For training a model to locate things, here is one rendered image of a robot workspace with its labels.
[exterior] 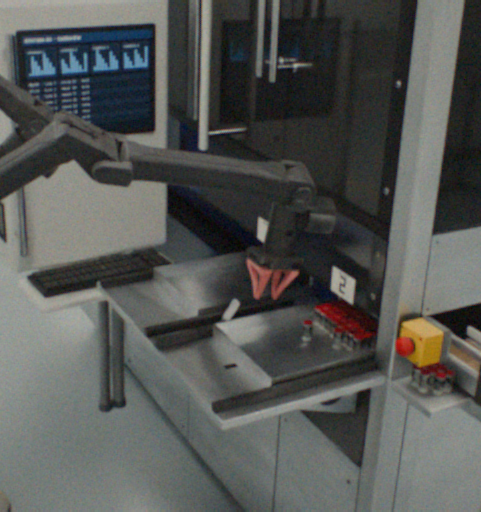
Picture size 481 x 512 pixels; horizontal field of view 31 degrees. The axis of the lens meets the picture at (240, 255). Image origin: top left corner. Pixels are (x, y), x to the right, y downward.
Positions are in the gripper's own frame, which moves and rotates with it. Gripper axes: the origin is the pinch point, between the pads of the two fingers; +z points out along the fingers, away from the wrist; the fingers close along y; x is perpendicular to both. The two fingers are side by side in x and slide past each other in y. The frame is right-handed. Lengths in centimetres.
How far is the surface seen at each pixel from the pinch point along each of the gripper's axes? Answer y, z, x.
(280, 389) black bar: 3.6, 18.0, -7.6
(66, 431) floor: 15, 106, 120
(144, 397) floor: 48, 100, 129
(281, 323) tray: 20.4, 16.1, 19.2
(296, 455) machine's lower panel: 37, 55, 20
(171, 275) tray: 8, 18, 54
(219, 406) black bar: -10.3, 20.8, -7.6
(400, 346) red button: 22.5, 3.8, -18.1
